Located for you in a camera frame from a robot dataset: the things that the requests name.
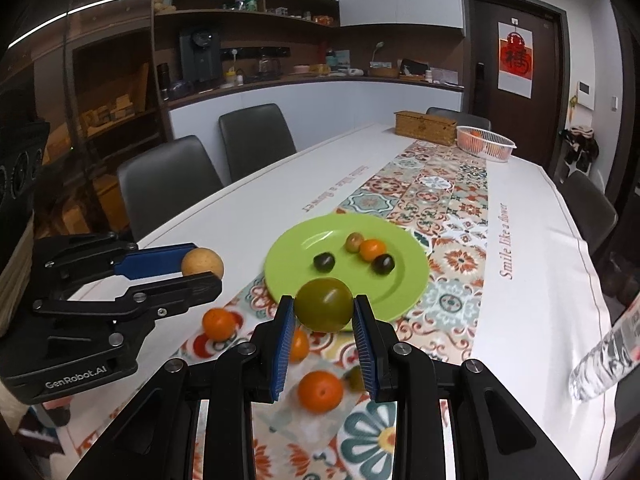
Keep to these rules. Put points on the tan longan fruit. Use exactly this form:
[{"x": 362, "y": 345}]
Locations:
[{"x": 200, "y": 260}]

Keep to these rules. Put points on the grey chair right side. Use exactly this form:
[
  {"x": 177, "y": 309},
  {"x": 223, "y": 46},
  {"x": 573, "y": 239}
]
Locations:
[{"x": 592, "y": 212}]

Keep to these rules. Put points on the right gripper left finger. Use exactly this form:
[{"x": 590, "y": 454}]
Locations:
[{"x": 154, "y": 436}]

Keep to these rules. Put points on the large orange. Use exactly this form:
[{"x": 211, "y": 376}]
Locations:
[{"x": 319, "y": 392}]

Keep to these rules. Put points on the dark plum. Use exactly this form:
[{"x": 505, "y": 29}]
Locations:
[
  {"x": 383, "y": 264},
  {"x": 324, "y": 262}
]

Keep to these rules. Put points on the patterned table runner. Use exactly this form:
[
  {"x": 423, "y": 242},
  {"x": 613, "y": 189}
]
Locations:
[{"x": 436, "y": 198}]

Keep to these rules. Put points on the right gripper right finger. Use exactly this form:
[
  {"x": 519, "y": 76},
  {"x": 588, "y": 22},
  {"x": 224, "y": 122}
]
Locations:
[{"x": 492, "y": 434}]

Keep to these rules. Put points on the green tomato on plate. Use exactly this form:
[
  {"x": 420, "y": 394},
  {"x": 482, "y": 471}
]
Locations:
[{"x": 353, "y": 242}]

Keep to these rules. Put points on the small green tomato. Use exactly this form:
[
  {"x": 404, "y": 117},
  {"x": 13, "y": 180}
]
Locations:
[{"x": 353, "y": 379}]

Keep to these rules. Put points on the dark wooden door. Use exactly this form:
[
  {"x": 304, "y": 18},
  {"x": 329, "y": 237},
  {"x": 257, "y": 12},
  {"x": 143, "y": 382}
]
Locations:
[{"x": 534, "y": 124}]

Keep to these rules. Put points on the round orange mandarin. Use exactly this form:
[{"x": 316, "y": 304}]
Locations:
[{"x": 218, "y": 324}]

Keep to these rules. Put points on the oval orange kumquat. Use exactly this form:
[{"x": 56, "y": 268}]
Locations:
[{"x": 300, "y": 346}]

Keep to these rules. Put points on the orange kumquat on plate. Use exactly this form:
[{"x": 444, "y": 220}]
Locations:
[{"x": 371, "y": 248}]

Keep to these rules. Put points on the white fruit basket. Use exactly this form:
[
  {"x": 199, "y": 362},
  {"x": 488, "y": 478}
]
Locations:
[{"x": 484, "y": 144}]

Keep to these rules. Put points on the large green tomato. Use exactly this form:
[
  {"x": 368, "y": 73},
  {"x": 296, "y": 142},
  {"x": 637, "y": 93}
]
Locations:
[{"x": 324, "y": 305}]

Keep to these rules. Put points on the wicker tissue box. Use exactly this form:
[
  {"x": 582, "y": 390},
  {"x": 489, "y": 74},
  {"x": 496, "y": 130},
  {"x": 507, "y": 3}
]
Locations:
[{"x": 426, "y": 127}]

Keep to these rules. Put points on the clear water bottle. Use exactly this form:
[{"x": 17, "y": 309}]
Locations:
[{"x": 609, "y": 361}]

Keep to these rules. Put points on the green plate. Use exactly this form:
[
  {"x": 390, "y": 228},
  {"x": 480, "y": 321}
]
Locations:
[{"x": 290, "y": 262}]

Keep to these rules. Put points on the red poster on door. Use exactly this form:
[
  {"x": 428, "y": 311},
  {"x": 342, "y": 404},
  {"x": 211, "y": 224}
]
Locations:
[{"x": 515, "y": 59}]

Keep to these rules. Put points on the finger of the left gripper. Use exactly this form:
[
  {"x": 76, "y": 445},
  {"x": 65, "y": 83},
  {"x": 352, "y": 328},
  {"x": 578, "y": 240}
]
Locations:
[
  {"x": 93, "y": 256},
  {"x": 175, "y": 296}
]

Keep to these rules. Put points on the grey chair near left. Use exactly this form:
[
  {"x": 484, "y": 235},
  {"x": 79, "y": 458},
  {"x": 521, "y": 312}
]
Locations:
[{"x": 162, "y": 182}]

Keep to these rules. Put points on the black coffee machine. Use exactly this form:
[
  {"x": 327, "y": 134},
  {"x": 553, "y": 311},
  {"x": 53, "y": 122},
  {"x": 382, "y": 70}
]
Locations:
[{"x": 200, "y": 59}]

